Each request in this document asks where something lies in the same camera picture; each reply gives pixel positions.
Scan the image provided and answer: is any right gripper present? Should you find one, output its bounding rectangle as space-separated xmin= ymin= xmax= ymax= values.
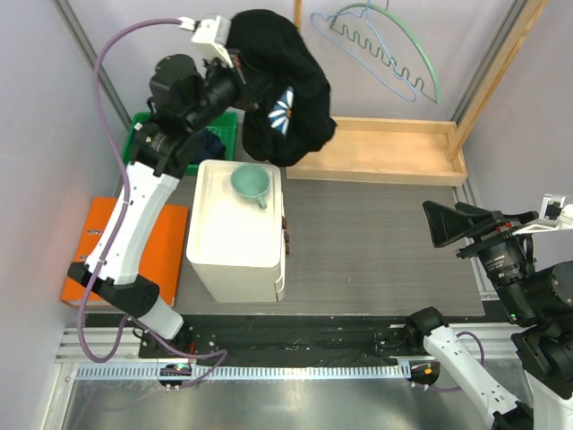
xmin=422 ymin=196 xmax=537 ymax=318

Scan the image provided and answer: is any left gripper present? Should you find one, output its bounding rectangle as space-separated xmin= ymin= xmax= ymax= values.
xmin=184 ymin=47 xmax=273 ymax=133

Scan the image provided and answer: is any navy blue t shirt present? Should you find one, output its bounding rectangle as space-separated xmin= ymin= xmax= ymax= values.
xmin=198 ymin=129 xmax=226 ymax=161

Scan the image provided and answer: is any black t shirt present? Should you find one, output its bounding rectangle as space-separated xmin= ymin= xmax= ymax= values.
xmin=227 ymin=9 xmax=337 ymax=168

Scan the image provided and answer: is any light blue wire hanger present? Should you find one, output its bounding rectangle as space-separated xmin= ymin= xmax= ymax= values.
xmin=309 ymin=1 xmax=427 ymax=103

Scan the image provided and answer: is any green hanger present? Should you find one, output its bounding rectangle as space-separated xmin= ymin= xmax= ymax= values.
xmin=330 ymin=2 xmax=444 ymax=105

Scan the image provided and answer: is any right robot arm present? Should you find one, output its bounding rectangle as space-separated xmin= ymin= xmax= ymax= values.
xmin=404 ymin=194 xmax=572 ymax=429

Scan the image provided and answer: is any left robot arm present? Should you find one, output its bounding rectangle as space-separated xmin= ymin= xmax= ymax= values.
xmin=68 ymin=49 xmax=262 ymax=357

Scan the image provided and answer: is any green plastic tray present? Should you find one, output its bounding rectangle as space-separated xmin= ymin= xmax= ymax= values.
xmin=122 ymin=112 xmax=238 ymax=178

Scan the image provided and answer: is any green mug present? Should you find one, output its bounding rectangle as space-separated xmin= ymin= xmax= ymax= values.
xmin=230 ymin=164 xmax=270 ymax=210

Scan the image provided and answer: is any wooden clothes rack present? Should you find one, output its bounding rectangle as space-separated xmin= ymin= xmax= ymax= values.
xmin=286 ymin=1 xmax=547 ymax=187

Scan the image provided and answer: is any white drawer box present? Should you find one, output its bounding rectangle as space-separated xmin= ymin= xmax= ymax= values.
xmin=186 ymin=159 xmax=287 ymax=303

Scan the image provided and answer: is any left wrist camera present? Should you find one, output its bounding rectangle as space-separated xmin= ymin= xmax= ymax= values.
xmin=179 ymin=15 xmax=234 ymax=68

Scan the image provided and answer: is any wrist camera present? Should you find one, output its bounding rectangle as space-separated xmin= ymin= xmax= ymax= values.
xmin=179 ymin=15 xmax=234 ymax=68
xmin=513 ymin=193 xmax=572 ymax=236

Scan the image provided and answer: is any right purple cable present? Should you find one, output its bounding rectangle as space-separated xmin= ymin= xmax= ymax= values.
xmin=424 ymin=331 xmax=487 ymax=394

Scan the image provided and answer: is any purple cable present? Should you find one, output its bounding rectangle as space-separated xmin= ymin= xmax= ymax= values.
xmin=78 ymin=17 xmax=229 ymax=386
xmin=424 ymin=331 xmax=487 ymax=394

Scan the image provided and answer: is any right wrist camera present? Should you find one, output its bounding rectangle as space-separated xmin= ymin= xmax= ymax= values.
xmin=513 ymin=193 xmax=572 ymax=236

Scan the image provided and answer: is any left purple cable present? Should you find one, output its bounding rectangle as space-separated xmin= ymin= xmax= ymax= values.
xmin=78 ymin=17 xmax=229 ymax=386

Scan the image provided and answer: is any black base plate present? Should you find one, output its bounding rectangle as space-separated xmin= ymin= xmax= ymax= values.
xmin=82 ymin=313 xmax=442 ymax=365

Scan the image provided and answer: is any white cable duct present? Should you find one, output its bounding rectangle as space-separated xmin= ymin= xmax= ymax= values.
xmin=75 ymin=361 xmax=411 ymax=382

